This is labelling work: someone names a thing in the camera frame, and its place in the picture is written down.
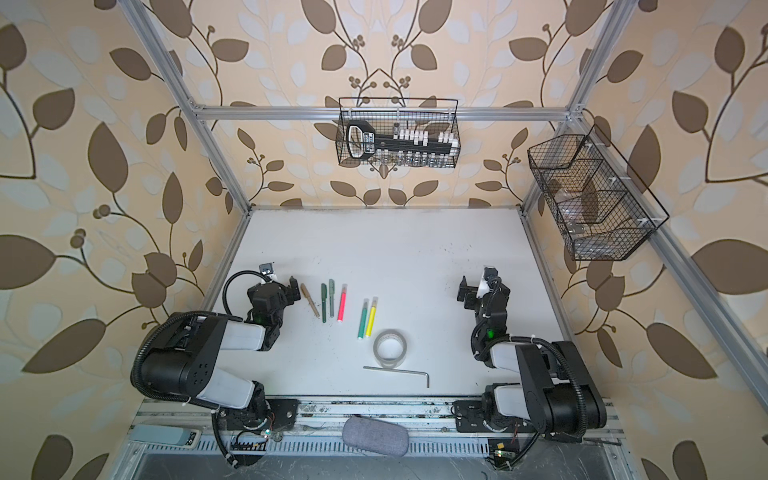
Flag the wire basket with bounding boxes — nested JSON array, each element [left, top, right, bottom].
[[335, 95, 461, 169], [527, 125, 669, 261]]

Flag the right wire basket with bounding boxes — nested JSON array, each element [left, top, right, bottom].
[[527, 125, 669, 261]]

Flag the back wire basket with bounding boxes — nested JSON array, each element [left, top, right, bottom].
[[335, 95, 461, 169]]

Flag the olive green fineliner pen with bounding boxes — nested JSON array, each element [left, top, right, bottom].
[[321, 283, 328, 323]]

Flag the brown fineliner pen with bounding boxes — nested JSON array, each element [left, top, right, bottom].
[[300, 283, 321, 319]]

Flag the metal hex key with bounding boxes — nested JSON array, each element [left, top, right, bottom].
[[362, 366, 431, 389]]

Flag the grey remote device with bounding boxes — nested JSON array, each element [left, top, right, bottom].
[[129, 424, 202, 449]]

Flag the pink highlighter pen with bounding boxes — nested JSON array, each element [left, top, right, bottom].
[[337, 284, 347, 322]]

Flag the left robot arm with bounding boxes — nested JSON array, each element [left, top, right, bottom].
[[130, 264, 302, 469]]

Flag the grey fabric pouch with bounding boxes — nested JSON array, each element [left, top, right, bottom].
[[342, 416, 410, 457]]

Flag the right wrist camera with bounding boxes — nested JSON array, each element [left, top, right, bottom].
[[476, 279, 494, 299]]

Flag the teal highlighter pen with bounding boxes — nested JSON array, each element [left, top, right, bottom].
[[357, 299, 369, 339]]

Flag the black socket holder tool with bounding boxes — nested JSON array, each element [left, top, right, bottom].
[[337, 120, 461, 163]]

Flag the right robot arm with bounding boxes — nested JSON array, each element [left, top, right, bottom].
[[451, 267, 608, 470]]

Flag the yellow highlighter pen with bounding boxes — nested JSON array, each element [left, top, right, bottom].
[[365, 297, 378, 338]]

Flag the clear tape roll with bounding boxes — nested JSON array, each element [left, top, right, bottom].
[[373, 329, 407, 369]]

